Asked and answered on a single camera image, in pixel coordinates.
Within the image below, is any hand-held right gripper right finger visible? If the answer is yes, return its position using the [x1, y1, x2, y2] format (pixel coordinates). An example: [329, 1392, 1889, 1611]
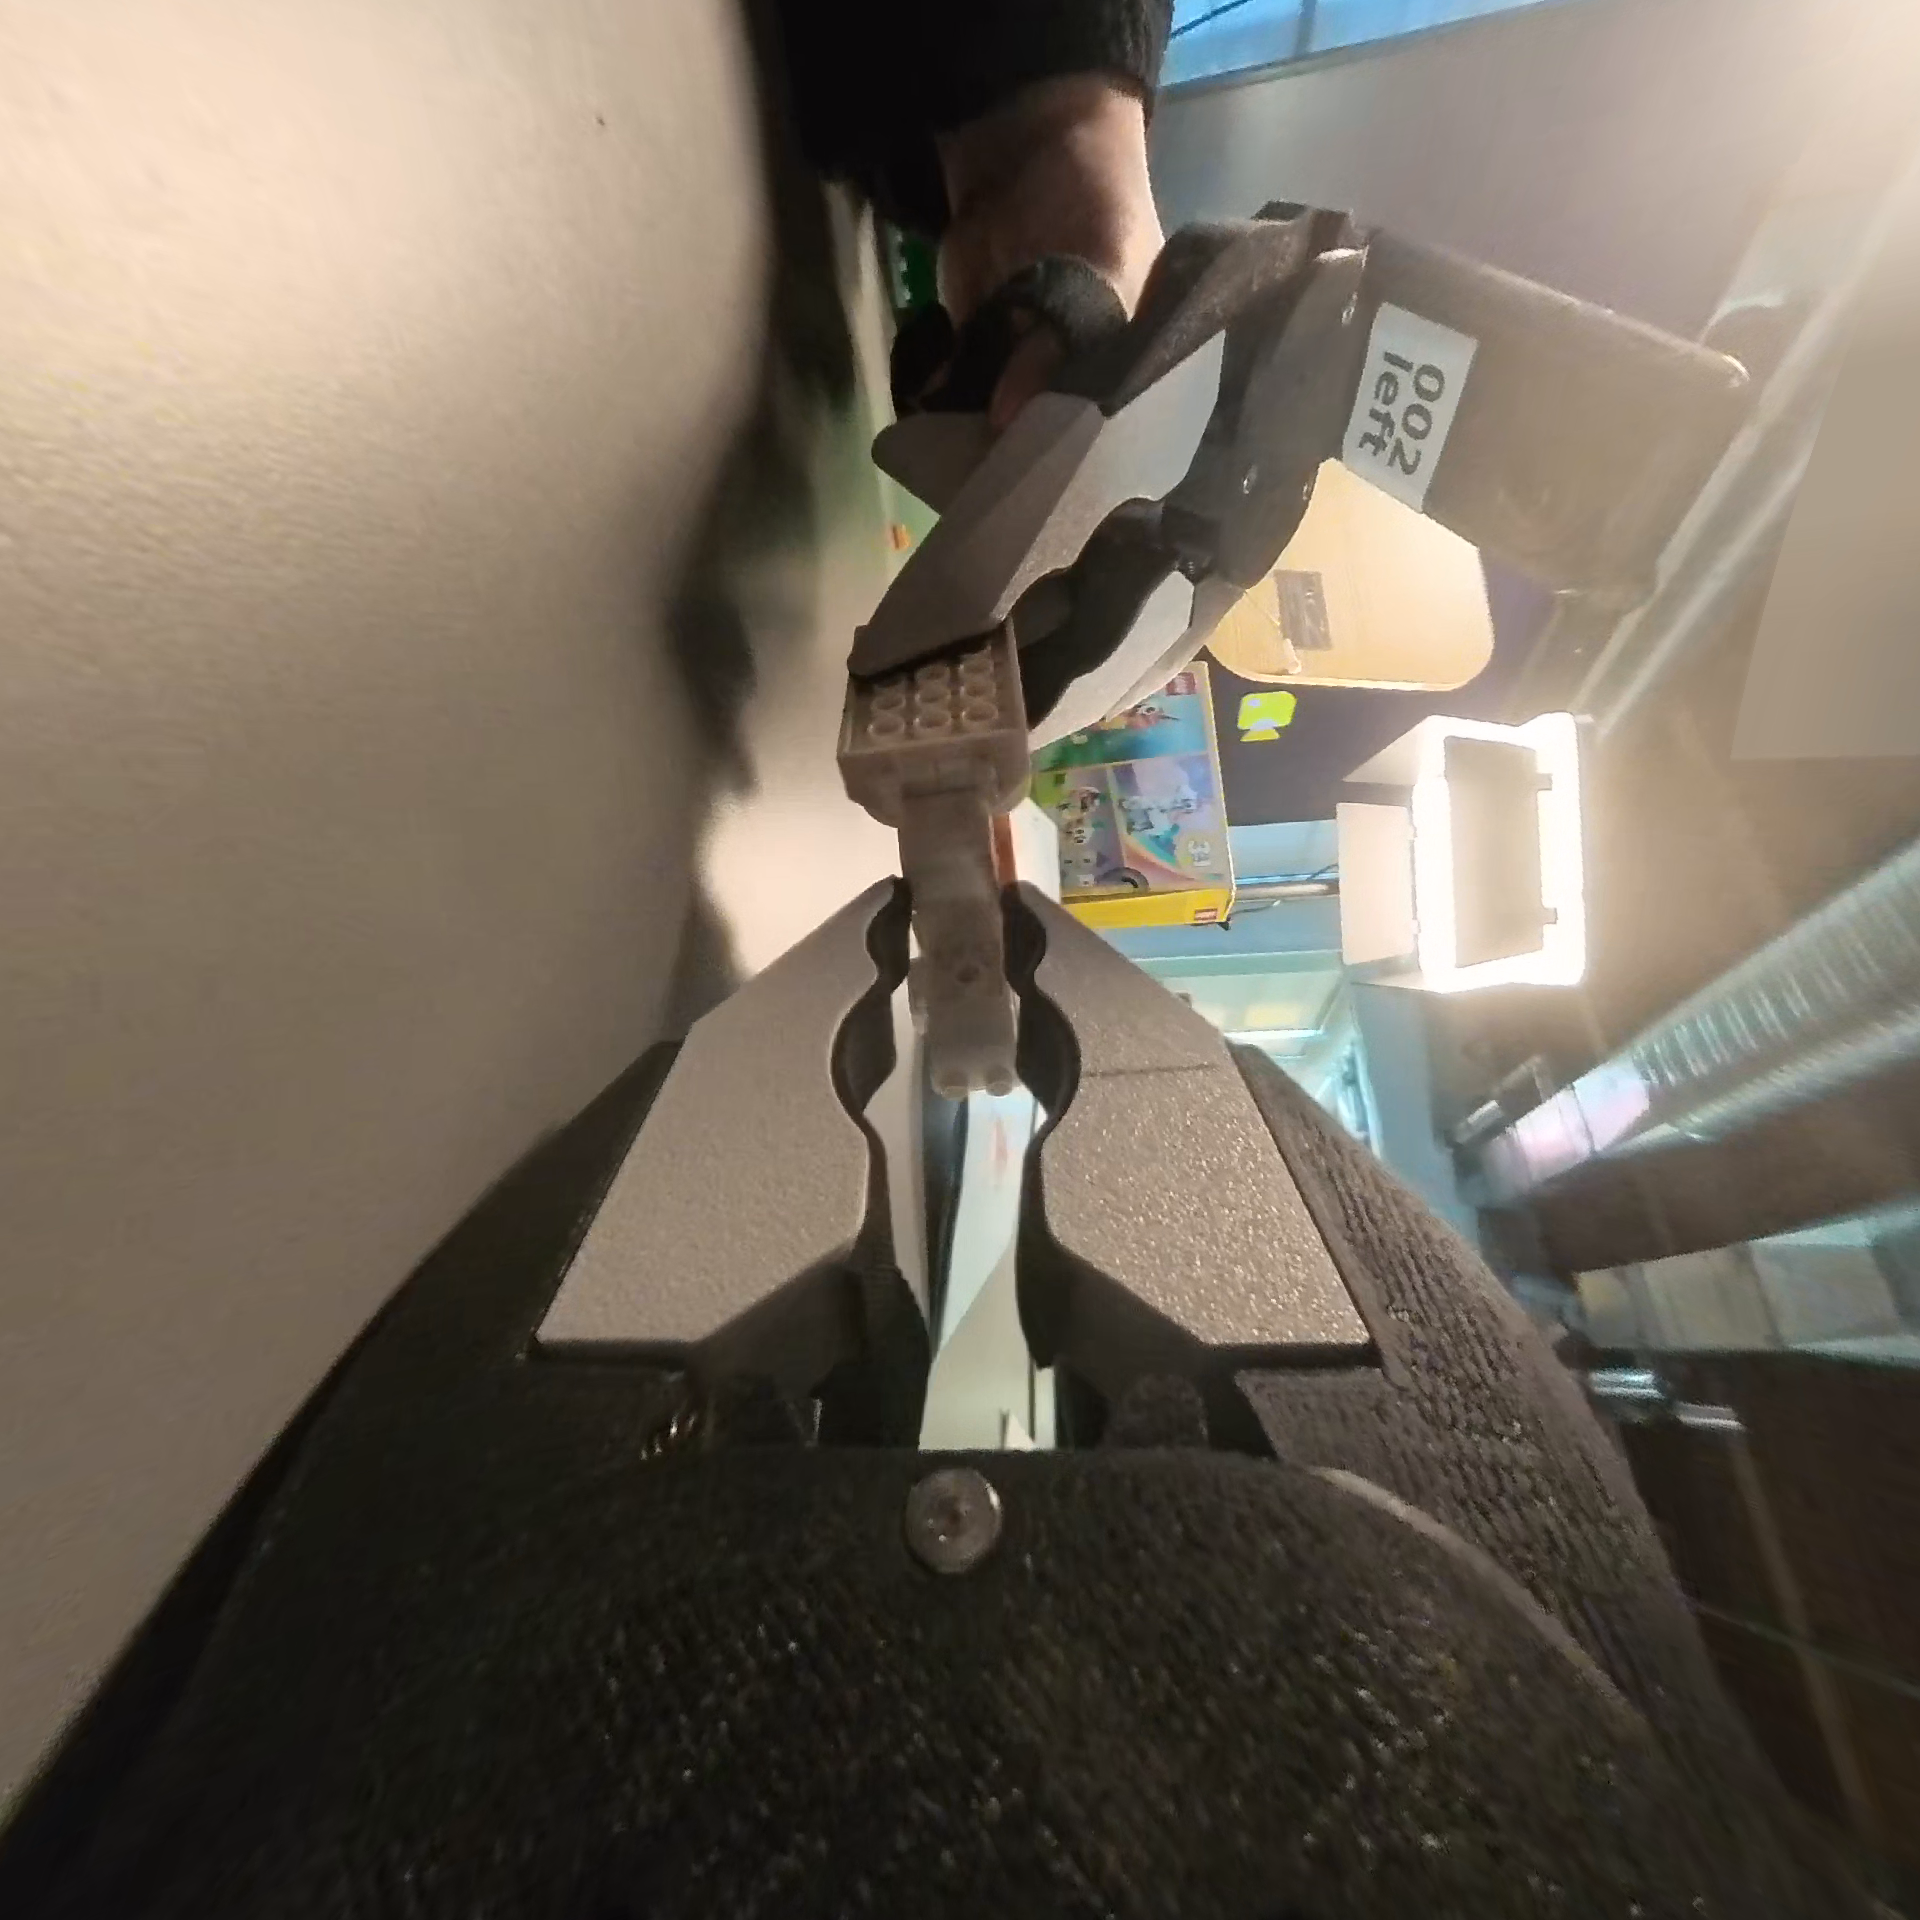
[995, 883, 1376, 1364]

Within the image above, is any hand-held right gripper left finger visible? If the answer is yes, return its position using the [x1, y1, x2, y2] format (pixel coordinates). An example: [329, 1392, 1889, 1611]
[533, 876, 920, 1364]

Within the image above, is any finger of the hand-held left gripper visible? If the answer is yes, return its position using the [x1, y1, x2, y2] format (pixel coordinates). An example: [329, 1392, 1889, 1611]
[847, 360, 1230, 689]
[1034, 574, 1249, 740]

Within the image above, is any white lego assembly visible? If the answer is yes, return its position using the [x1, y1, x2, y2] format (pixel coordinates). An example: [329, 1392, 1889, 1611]
[831, 618, 1039, 1098]

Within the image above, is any person's left forearm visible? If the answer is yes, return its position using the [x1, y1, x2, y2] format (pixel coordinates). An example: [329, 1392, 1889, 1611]
[779, 0, 1178, 231]

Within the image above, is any yellow lego set box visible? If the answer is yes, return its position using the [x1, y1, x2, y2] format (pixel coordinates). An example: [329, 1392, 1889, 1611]
[1034, 660, 1242, 929]

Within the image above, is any person's left hand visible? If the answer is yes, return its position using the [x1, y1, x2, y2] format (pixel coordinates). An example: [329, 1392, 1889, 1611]
[933, 73, 1172, 321]

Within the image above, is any light wooden board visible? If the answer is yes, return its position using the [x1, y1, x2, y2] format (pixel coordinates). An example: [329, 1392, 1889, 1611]
[1206, 455, 1496, 692]

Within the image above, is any lit white ceiling lamp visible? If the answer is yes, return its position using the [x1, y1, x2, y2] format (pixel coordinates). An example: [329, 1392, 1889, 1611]
[1332, 713, 1596, 997]

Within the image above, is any silver ventilation duct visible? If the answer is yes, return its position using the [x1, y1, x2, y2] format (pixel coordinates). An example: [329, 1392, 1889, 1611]
[1452, 841, 1920, 1210]

